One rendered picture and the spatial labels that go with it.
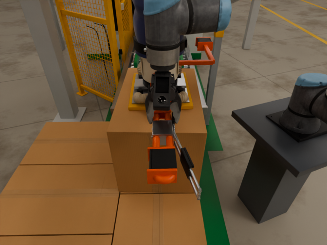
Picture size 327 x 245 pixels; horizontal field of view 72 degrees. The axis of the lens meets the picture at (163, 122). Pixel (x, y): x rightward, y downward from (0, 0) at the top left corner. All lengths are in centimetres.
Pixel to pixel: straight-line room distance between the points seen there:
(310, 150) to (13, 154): 234
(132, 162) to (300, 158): 77
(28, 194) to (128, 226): 54
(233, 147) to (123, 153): 147
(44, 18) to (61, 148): 118
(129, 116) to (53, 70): 156
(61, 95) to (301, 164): 217
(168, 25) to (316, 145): 100
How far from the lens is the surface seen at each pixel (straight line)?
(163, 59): 60
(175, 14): 58
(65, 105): 261
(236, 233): 176
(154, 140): 65
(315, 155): 128
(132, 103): 102
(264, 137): 127
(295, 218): 197
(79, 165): 138
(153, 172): 56
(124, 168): 106
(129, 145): 95
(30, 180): 142
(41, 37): 234
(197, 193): 55
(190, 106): 101
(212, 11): 61
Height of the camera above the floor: 152
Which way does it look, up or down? 38 degrees down
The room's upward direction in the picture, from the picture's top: straight up
